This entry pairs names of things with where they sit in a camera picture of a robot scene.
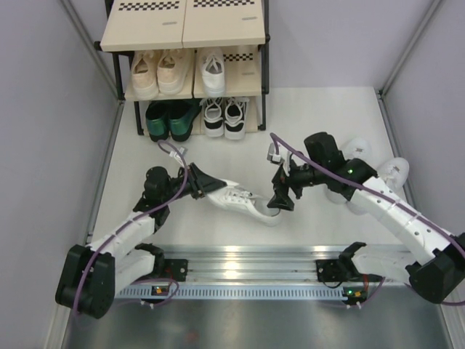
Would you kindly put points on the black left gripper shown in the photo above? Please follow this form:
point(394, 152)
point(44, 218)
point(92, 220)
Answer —
point(201, 183)

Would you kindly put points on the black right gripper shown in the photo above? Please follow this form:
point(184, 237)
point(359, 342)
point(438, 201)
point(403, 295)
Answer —
point(281, 182)

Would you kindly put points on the white grey sneaker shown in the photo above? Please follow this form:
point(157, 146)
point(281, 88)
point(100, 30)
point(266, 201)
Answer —
point(234, 197)
point(211, 63)

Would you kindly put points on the green loafer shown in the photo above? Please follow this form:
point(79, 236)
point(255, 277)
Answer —
point(182, 115)
point(157, 120)

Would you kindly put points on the black white sneaker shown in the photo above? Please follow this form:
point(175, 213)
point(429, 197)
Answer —
point(213, 120)
point(236, 111)

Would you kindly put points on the beige lace sneaker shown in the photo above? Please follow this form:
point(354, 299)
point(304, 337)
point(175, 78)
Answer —
point(144, 74)
point(172, 69)

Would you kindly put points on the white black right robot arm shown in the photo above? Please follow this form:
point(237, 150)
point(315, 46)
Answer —
point(392, 218)

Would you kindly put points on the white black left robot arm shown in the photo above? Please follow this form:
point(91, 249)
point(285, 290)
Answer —
point(120, 240)

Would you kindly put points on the black beige shoe shelf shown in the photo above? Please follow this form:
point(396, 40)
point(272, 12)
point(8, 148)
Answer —
point(238, 28)

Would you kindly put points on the white leather sneaker left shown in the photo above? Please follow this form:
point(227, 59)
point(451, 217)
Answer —
point(357, 148)

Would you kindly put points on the white leather sneaker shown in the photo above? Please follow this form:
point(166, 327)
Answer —
point(394, 173)
point(357, 148)

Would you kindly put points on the white leather sneaker right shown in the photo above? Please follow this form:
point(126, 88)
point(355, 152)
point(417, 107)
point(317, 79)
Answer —
point(394, 173)

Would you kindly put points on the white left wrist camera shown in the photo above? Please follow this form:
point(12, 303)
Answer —
point(178, 154)

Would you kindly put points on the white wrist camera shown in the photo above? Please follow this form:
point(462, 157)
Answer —
point(178, 154)
point(273, 154)

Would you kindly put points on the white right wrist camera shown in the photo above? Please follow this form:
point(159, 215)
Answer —
point(273, 154)

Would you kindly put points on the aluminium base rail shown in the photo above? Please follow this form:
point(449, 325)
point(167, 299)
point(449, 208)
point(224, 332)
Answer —
point(176, 272)

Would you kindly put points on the aluminium frame post left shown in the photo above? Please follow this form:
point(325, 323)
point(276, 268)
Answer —
point(84, 35)

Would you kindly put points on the aluminium frame post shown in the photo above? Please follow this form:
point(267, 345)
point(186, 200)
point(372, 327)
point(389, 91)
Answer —
point(419, 31)
point(84, 35)

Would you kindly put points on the aluminium frame post right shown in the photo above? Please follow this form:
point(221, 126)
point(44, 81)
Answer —
point(419, 31)

